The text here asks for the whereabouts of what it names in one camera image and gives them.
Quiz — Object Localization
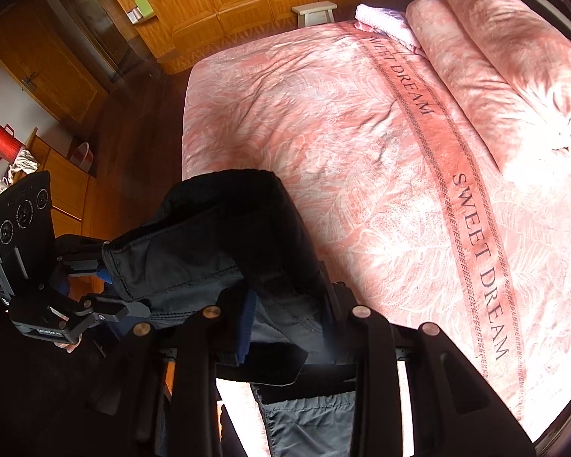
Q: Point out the wooden door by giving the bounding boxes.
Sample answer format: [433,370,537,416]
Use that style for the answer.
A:
[0,7,108,122]

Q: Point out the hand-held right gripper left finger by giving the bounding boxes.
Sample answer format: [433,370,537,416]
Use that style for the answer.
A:
[88,291,261,457]

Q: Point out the red thermos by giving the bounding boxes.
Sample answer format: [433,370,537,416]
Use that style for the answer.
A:
[0,124,22,160]

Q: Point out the white crumpled cloth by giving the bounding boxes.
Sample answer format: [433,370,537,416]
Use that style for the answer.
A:
[10,150,40,175]

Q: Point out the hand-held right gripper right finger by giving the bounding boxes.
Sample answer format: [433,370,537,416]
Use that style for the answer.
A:
[331,284,536,457]

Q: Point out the small white stool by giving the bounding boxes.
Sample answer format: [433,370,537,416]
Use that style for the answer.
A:
[292,2,338,27]

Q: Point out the bed with pink sheet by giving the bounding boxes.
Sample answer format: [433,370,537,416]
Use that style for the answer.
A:
[181,0,571,443]

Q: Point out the folded white towel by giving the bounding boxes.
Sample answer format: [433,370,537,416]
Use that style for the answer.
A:
[354,4,417,48]

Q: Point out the folded pink quilt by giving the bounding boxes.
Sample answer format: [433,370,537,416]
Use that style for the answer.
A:
[406,0,571,182]

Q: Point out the person's left hand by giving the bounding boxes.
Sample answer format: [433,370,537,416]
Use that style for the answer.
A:
[56,336,85,354]

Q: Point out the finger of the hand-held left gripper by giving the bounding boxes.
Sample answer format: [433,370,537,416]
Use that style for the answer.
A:
[54,234,122,286]
[76,292,149,325]

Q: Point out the black padded pants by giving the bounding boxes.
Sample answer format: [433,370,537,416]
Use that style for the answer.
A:
[102,169,362,457]

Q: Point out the low wooden cabinet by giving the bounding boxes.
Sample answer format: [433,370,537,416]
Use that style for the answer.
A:
[26,136,124,239]

